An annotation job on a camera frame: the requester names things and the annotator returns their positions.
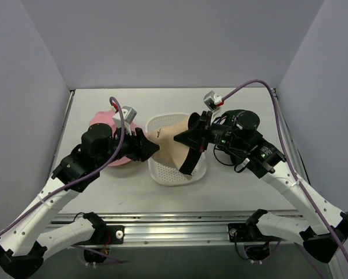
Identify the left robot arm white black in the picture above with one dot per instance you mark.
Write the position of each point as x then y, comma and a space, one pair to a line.
24, 246

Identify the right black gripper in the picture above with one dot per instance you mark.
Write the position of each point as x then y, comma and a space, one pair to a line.
204, 132

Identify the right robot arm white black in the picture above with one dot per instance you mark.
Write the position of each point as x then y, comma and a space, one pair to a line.
324, 227

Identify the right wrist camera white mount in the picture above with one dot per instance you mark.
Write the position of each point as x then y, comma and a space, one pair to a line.
213, 101

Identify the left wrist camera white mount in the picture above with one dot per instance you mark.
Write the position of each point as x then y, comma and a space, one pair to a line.
123, 116

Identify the black cap green brim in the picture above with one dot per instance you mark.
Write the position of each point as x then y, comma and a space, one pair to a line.
233, 119

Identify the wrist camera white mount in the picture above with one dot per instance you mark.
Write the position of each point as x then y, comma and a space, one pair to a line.
123, 116
213, 101

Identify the beige cloth hat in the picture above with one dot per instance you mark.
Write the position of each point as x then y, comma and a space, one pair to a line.
171, 154

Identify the white perforated tray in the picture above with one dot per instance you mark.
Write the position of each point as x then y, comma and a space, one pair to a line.
164, 175

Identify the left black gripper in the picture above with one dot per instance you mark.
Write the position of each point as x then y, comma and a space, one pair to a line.
135, 144

